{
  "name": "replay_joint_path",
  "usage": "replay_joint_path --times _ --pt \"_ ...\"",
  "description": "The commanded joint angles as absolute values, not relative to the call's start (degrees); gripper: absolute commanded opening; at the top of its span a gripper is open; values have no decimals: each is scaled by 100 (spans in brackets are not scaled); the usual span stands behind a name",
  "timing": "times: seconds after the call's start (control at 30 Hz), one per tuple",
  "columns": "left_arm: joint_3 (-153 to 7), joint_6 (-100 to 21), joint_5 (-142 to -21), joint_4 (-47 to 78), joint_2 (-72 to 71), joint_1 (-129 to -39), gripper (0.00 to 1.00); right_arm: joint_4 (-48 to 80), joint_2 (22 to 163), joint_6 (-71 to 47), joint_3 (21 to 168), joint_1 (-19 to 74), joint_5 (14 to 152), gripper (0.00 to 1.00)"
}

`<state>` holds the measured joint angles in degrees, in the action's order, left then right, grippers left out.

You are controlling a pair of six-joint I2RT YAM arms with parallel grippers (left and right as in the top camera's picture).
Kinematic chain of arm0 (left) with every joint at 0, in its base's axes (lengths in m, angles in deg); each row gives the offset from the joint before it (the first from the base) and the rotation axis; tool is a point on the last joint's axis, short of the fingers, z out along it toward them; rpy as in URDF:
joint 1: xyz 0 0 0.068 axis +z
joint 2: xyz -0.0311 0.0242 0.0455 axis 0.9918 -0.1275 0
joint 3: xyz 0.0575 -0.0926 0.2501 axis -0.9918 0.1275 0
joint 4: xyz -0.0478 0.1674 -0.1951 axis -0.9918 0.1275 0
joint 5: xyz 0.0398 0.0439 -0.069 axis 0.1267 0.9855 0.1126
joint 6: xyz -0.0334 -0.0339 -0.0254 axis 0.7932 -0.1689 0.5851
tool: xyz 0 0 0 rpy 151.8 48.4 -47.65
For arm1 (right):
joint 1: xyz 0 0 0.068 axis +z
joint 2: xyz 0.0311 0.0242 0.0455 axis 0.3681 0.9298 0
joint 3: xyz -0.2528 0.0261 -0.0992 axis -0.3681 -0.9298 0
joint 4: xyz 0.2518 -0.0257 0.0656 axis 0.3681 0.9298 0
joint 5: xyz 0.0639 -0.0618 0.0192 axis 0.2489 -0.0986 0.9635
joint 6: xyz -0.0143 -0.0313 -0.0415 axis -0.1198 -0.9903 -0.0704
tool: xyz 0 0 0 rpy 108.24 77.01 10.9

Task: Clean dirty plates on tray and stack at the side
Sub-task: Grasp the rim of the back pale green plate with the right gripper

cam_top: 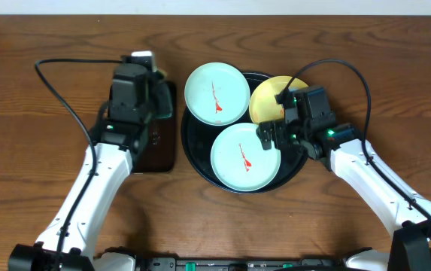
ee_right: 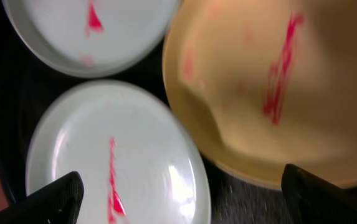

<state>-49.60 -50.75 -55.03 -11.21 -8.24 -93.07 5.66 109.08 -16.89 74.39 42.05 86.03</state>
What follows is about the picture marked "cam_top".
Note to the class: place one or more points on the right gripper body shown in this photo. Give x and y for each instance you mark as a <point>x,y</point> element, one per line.
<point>286,132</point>

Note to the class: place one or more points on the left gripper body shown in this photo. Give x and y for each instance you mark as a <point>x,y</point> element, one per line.
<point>163,99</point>

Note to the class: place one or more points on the light blue plate top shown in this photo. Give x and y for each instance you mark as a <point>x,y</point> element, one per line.
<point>217,94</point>

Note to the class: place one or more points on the light blue plate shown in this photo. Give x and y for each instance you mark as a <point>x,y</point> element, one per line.
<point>217,94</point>
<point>239,160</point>

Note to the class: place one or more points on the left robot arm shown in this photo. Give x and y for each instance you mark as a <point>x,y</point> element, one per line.
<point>69,241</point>

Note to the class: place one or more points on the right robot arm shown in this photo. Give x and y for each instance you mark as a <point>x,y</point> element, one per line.
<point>405,214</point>

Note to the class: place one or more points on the dark rectangular tray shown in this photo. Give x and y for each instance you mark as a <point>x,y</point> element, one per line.
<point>159,154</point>

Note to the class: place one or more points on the black round tray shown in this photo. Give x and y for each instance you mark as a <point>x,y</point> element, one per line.
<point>197,139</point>

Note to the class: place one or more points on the yellow plate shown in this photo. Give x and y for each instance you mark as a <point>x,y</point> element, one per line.
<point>263,106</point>

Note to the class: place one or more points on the light blue plate bottom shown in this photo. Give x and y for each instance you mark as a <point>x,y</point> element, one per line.
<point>239,160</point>

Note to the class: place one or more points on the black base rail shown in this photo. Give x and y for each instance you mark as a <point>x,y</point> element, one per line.
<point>173,264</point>

